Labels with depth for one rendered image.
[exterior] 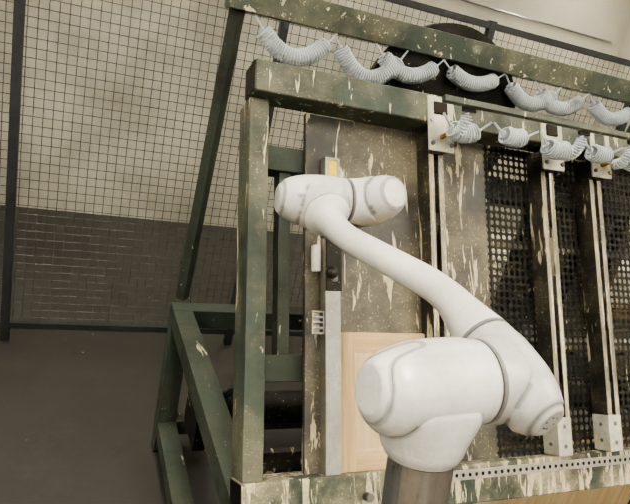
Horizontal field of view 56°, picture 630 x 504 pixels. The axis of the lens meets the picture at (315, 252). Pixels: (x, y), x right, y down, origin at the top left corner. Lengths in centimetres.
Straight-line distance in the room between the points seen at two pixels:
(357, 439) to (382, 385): 103
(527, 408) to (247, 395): 92
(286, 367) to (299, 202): 69
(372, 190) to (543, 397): 58
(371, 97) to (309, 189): 75
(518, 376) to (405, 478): 22
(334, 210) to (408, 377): 50
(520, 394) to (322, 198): 56
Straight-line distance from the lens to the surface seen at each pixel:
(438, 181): 202
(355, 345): 183
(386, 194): 129
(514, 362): 94
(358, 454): 185
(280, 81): 182
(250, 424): 168
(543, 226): 228
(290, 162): 189
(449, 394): 85
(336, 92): 189
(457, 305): 107
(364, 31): 244
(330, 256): 178
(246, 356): 166
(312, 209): 123
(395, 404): 83
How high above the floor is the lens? 201
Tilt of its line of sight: 18 degrees down
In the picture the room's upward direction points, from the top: 12 degrees clockwise
